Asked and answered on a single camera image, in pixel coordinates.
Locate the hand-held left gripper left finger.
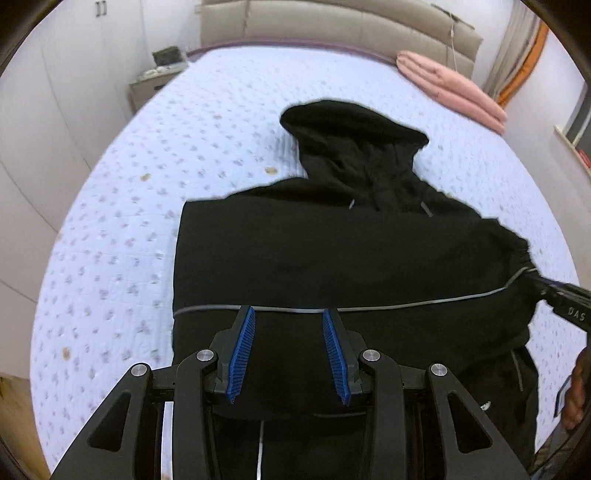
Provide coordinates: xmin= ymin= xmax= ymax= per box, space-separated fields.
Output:
xmin=51 ymin=305 xmax=257 ymax=480

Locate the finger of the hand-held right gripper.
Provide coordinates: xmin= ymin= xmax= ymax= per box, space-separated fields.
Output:
xmin=530 ymin=273 xmax=573 ymax=303

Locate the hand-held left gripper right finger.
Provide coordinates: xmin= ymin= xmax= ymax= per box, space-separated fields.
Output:
xmin=322 ymin=308 xmax=531 ymax=480

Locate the black hooded jacket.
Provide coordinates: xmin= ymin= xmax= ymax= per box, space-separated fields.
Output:
xmin=171 ymin=98 xmax=541 ymax=480

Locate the person's right hand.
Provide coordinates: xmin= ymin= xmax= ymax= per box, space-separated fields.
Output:
xmin=562 ymin=344 xmax=591 ymax=430

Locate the dark window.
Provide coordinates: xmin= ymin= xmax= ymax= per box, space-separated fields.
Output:
xmin=566 ymin=104 xmax=591 ymax=148

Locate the bed with blue quilted cover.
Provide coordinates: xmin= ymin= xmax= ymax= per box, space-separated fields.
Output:
xmin=28 ymin=46 xmax=583 ymax=480

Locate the folded pink blanket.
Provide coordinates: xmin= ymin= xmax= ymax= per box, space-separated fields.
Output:
xmin=396 ymin=51 xmax=509 ymax=136

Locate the beige and orange curtain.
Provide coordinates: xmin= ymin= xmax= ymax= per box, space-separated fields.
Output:
xmin=482 ymin=0 xmax=550 ymax=104

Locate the grey nightstand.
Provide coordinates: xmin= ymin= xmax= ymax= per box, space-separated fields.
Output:
xmin=128 ymin=62 xmax=190 ymax=114

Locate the brown handbag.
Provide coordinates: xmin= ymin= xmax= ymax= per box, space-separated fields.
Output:
xmin=152 ymin=46 xmax=188 ymax=68

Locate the white wardrobe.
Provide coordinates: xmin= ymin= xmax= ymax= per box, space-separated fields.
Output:
xmin=0 ymin=0 xmax=132 ymax=384

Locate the beige padded headboard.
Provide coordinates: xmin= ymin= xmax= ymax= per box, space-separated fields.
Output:
xmin=200 ymin=0 xmax=483 ymax=86

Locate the white charging cable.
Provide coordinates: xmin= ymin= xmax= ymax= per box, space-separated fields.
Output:
xmin=447 ymin=18 xmax=461 ymax=71

